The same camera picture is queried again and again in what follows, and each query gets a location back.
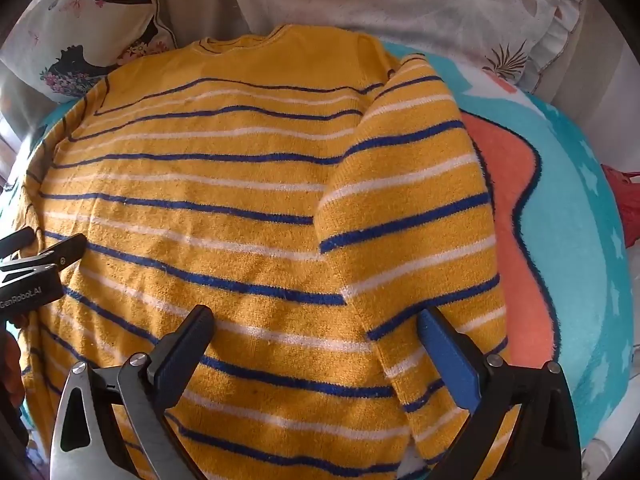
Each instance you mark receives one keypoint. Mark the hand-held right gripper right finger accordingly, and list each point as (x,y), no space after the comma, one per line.
(447,355)

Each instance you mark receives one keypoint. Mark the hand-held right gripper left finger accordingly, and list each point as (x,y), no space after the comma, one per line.
(187,345)

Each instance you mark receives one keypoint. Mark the teal fleece blanket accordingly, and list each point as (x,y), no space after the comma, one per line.
(575,260)

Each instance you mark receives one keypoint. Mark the person's left hand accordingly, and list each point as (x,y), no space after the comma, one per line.
(10,367)

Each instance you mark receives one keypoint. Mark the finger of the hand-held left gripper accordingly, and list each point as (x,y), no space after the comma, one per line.
(17,241)
(67,251)

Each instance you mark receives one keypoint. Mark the red cloth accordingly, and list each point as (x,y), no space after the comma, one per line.
(625,200)

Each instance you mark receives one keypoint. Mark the yellow striped knit sweater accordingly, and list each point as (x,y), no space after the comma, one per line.
(225,210)

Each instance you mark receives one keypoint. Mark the white floral pillow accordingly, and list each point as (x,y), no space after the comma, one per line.
(425,10)

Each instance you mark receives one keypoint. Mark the white pillow with black figure print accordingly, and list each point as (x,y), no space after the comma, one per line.
(75,10)

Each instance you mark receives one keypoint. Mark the beige cushion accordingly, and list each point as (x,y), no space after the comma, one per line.
(200,10)

